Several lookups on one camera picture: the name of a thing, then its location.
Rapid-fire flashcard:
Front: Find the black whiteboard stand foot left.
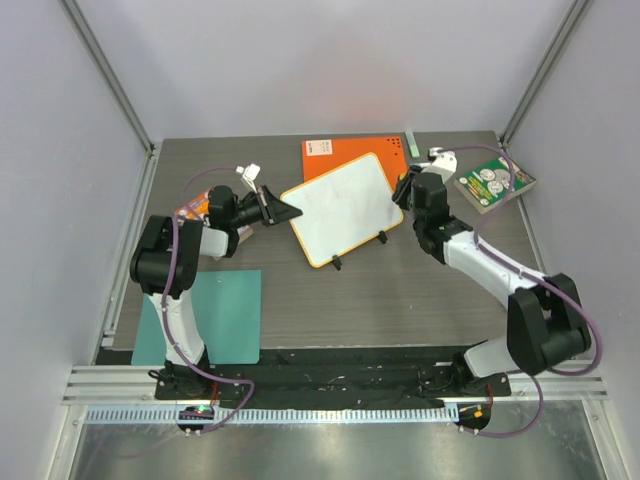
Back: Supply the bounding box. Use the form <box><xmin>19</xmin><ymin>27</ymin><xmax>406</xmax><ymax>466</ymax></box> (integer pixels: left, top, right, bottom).
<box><xmin>331</xmin><ymin>255</ymin><xmax>342</xmax><ymax>271</ymax></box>

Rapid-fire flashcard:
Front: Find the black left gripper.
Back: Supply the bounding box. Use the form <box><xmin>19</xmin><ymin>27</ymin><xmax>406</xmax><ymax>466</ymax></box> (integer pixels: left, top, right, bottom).
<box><xmin>229</xmin><ymin>186</ymin><xmax>302</xmax><ymax>230</ymax></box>

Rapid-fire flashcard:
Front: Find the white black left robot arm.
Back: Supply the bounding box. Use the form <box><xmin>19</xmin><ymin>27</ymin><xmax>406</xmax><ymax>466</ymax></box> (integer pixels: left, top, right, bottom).
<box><xmin>129</xmin><ymin>185</ymin><xmax>303</xmax><ymax>399</ymax></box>

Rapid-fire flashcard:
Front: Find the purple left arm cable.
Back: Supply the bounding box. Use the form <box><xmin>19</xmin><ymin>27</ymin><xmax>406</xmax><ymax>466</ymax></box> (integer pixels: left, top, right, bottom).
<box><xmin>159</xmin><ymin>168</ymin><xmax>256</xmax><ymax>436</ymax></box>

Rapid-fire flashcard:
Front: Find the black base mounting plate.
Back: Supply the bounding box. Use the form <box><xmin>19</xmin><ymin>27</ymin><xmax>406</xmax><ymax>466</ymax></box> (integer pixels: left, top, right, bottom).
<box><xmin>148</xmin><ymin>346</ymin><xmax>511</xmax><ymax>411</ymax></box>

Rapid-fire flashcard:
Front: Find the orange cover booklet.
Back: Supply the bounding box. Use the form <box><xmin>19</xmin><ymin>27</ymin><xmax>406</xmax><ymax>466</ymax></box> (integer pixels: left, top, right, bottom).
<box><xmin>175</xmin><ymin>191</ymin><xmax>253</xmax><ymax>260</ymax></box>

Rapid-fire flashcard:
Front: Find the orange clipboard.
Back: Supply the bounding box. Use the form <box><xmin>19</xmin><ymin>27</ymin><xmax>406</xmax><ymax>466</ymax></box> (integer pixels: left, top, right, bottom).
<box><xmin>301</xmin><ymin>136</ymin><xmax>408</xmax><ymax>190</ymax></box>

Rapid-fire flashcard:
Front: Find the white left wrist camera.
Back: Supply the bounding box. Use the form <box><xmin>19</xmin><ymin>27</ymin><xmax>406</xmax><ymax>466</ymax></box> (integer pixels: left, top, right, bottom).
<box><xmin>236</xmin><ymin>163</ymin><xmax>261</xmax><ymax>193</ymax></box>

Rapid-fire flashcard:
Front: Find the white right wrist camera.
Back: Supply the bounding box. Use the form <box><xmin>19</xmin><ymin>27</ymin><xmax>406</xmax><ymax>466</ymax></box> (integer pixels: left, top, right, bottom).
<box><xmin>422</xmin><ymin>147</ymin><xmax>458</xmax><ymax>184</ymax></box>

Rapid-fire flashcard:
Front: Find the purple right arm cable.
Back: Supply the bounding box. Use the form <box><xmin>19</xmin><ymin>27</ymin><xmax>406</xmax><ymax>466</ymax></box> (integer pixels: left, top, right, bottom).
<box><xmin>429</xmin><ymin>144</ymin><xmax>604</xmax><ymax>439</ymax></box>

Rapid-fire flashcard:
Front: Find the teal cutting mat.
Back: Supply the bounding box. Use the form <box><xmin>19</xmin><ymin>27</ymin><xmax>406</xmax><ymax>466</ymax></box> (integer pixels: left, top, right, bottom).
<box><xmin>131</xmin><ymin>270</ymin><xmax>262</xmax><ymax>366</ymax></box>

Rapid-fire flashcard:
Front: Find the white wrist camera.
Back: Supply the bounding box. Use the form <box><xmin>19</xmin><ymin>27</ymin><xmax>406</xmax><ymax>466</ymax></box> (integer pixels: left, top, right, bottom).
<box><xmin>236</xmin><ymin>163</ymin><xmax>261</xmax><ymax>193</ymax></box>
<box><xmin>422</xmin><ymin>147</ymin><xmax>458</xmax><ymax>184</ymax></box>

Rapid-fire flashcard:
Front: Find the green highlighter marker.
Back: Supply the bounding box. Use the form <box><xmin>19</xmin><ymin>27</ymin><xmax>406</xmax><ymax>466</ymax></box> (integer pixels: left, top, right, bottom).
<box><xmin>405</xmin><ymin>129</ymin><xmax>420</xmax><ymax>159</ymax></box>

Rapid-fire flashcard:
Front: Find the green cover book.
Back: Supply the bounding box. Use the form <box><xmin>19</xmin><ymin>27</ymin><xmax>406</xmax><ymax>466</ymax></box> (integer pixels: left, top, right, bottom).
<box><xmin>454</xmin><ymin>157</ymin><xmax>537</xmax><ymax>214</ymax></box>

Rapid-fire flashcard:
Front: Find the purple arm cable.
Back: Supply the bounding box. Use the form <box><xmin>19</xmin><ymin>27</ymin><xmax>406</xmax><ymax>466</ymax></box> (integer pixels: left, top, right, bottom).
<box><xmin>159</xmin><ymin>168</ymin><xmax>256</xmax><ymax>436</ymax></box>
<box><xmin>429</xmin><ymin>144</ymin><xmax>604</xmax><ymax>439</ymax></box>

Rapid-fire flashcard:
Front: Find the yellow-framed whiteboard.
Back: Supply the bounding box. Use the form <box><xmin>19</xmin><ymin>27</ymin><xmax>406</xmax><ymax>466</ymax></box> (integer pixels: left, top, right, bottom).
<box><xmin>280</xmin><ymin>153</ymin><xmax>404</xmax><ymax>268</ymax></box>

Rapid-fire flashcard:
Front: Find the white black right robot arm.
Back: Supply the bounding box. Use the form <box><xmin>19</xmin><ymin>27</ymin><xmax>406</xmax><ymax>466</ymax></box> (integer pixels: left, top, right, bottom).
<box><xmin>392</xmin><ymin>166</ymin><xmax>593</xmax><ymax>395</ymax></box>

